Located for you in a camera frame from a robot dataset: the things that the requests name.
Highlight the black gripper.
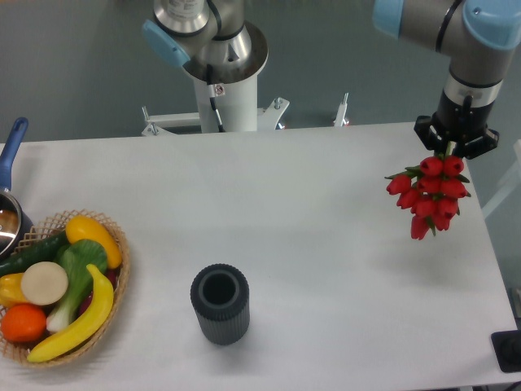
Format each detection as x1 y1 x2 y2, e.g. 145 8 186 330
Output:
414 93 500 160

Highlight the red tulip bouquet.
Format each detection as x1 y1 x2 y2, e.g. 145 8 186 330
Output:
386 143 471 240

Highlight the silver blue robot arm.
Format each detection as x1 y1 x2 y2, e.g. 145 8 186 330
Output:
142 1 520 159

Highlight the black device at edge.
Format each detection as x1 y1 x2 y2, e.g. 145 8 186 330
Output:
491 330 521 373

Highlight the dark grey ribbed vase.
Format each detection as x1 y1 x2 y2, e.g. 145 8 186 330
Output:
190 264 250 345

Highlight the yellow banana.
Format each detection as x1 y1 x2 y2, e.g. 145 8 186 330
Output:
27 264 114 363

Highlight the green bok choy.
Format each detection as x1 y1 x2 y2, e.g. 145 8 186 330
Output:
46 239 107 334

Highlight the green cucumber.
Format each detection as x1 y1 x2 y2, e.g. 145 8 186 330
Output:
1 231 69 277

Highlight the beige round mushroom cap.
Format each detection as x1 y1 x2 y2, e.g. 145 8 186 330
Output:
20 261 68 305

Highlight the yellow bell pepper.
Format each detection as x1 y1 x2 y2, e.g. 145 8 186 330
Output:
0 273 28 308

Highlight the orange fruit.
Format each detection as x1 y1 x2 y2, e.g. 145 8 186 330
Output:
1 304 46 343

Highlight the woven wicker basket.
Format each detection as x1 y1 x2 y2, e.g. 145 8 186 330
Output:
1 209 130 368

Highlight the white frame at right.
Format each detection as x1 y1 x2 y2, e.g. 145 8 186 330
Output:
482 139 520 219

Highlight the white table clamp bracket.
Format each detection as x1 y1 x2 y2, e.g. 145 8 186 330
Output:
141 97 290 136

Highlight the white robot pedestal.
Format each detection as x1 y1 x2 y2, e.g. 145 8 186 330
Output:
193 76 258 133

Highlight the black cable on pedestal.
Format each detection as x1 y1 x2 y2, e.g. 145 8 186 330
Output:
204 64 226 134

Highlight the blue handled saucepan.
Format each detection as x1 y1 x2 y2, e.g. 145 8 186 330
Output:
1 117 33 261

